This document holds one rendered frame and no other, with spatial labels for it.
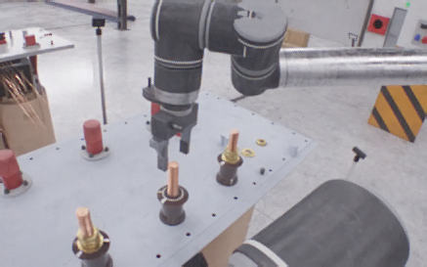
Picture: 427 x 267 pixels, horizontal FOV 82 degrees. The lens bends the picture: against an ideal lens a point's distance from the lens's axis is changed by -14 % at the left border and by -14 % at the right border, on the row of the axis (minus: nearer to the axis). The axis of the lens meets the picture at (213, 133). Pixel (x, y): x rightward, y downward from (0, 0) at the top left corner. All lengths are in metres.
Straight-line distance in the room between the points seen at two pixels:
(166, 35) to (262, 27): 0.18
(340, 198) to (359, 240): 0.05
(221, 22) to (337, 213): 0.38
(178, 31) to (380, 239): 0.47
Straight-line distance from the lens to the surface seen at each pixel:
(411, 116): 5.51
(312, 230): 0.30
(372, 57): 0.77
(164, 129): 0.63
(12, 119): 2.34
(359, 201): 0.33
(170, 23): 0.56
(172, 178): 0.77
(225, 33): 0.54
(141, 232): 0.86
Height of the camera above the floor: 2.03
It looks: 31 degrees down
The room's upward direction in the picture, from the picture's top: 7 degrees clockwise
